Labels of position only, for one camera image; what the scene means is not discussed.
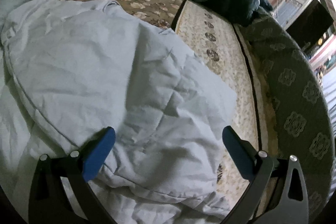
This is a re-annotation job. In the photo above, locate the dark wooden door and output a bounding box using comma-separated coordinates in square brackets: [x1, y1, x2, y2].
[286, 0, 335, 48]

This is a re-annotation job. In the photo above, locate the white framed mirror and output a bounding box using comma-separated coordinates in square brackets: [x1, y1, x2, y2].
[273, 0, 312, 30]

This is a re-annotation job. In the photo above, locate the light blue quilted jacket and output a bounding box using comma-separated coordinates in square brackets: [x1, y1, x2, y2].
[1, 0, 236, 223]

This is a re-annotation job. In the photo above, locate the floral patterned bed blanket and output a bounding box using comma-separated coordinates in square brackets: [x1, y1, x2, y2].
[65, 0, 278, 155]

